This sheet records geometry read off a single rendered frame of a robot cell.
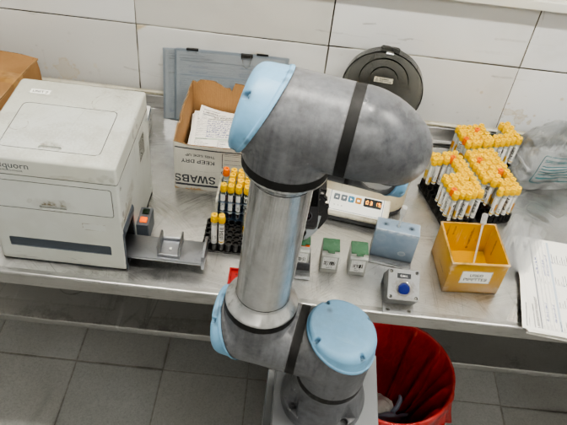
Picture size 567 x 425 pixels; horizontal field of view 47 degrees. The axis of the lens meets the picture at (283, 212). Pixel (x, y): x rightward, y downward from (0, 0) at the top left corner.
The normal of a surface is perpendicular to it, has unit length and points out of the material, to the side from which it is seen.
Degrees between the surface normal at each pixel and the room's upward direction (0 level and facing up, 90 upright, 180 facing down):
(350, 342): 10
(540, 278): 1
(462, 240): 90
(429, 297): 0
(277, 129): 74
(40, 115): 0
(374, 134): 56
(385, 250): 90
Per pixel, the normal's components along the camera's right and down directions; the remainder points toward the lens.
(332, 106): -0.03, -0.22
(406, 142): 0.62, 0.20
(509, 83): -0.06, 0.69
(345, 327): 0.24, -0.65
